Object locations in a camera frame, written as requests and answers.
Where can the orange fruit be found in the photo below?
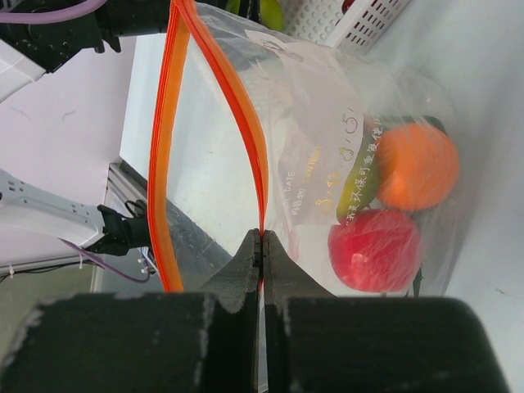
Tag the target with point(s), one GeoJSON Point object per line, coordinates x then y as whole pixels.
{"type": "Point", "coordinates": [418, 166]}

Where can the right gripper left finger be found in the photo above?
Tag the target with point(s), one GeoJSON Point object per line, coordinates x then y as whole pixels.
{"type": "Point", "coordinates": [194, 341]}

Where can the yellow green pear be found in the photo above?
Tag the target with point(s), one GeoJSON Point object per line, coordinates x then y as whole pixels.
{"type": "Point", "coordinates": [263, 12]}

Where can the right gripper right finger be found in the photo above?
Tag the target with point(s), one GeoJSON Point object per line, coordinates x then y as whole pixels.
{"type": "Point", "coordinates": [318, 342]}

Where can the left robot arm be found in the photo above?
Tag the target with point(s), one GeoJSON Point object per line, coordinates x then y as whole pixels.
{"type": "Point", "coordinates": [38, 38]}

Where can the clear zip bag orange zipper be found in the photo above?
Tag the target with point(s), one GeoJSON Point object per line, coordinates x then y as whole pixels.
{"type": "Point", "coordinates": [254, 129]}

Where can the large red apple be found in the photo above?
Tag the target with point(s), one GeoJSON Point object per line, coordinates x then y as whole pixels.
{"type": "Point", "coordinates": [378, 250]}

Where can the red green apple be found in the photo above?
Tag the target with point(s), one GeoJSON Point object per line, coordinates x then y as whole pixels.
{"type": "Point", "coordinates": [346, 5]}

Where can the white plastic basket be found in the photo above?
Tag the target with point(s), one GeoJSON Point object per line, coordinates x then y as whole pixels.
{"type": "Point", "coordinates": [323, 22]}

